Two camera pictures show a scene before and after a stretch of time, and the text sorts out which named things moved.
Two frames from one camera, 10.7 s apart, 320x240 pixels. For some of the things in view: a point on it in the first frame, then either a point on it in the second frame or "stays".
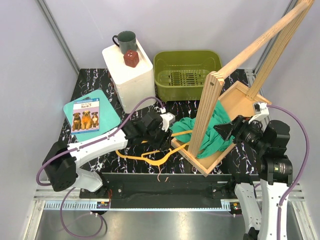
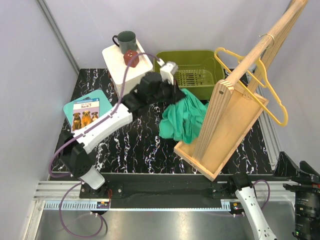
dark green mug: (127, 40) stays
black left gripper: (163, 142) → (176, 94)
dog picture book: (85, 117) stays
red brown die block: (131, 58) stays
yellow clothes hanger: (158, 157) → (263, 83)
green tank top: (214, 143) → (182, 120)
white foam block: (135, 84) stays
